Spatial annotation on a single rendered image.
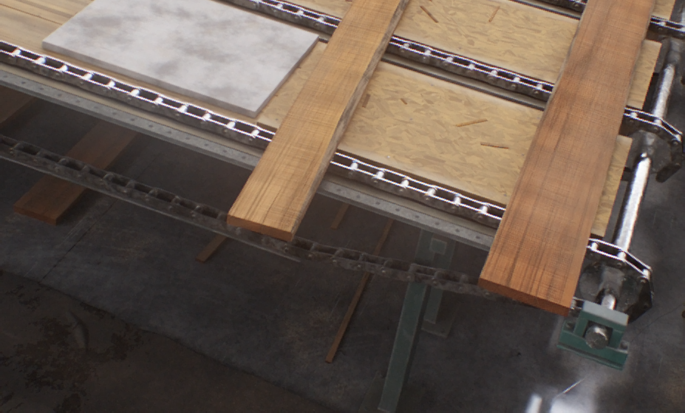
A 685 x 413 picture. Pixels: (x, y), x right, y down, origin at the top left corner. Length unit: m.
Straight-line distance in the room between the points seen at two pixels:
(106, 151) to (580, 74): 1.72
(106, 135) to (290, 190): 1.67
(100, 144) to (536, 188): 1.87
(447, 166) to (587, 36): 0.82
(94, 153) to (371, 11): 1.23
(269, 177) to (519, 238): 0.59
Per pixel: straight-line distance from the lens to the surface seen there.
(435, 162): 2.86
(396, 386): 3.25
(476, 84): 3.23
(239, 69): 3.08
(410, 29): 3.41
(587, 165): 2.92
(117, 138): 4.17
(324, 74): 3.03
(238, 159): 2.77
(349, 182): 2.75
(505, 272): 2.51
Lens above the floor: 2.46
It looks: 37 degrees down
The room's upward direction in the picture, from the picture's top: 10 degrees clockwise
